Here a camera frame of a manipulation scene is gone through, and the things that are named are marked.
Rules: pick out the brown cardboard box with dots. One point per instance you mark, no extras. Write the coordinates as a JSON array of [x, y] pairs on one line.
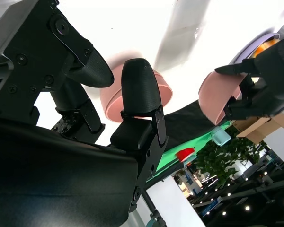
[[255, 127]]

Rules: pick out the black backdrop cloth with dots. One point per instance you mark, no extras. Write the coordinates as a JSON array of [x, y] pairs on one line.
[[187, 123]]

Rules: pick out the green cloth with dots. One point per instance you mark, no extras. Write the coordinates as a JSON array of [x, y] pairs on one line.
[[170, 160]]

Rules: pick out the pink plastic bowl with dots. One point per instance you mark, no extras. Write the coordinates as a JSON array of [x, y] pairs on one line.
[[114, 111], [215, 97], [106, 89]]

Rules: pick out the red cylindrical object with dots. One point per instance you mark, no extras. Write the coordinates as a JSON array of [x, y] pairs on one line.
[[184, 154]]

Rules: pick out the purple plate with orange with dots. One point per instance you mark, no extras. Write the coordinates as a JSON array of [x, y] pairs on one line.
[[265, 47]]

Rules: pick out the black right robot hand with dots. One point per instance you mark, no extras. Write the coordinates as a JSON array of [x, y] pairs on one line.
[[49, 170]]

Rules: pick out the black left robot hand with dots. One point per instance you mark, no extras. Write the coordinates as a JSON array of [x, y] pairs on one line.
[[274, 78]]

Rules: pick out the green leafy plant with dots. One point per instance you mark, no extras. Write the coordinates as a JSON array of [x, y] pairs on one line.
[[217, 160]]

